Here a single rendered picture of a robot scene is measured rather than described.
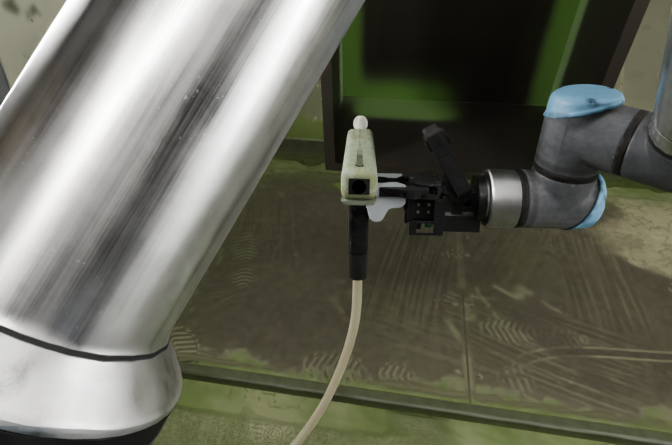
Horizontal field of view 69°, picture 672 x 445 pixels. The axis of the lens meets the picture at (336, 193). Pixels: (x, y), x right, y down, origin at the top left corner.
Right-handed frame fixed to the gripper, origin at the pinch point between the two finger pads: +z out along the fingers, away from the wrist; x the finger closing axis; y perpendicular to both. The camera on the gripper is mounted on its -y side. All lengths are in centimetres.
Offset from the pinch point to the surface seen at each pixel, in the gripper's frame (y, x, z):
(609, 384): 58, 28, -63
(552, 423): 61, 18, -46
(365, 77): -9, 75, -3
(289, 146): 25, 132, 28
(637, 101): 2, 123, -110
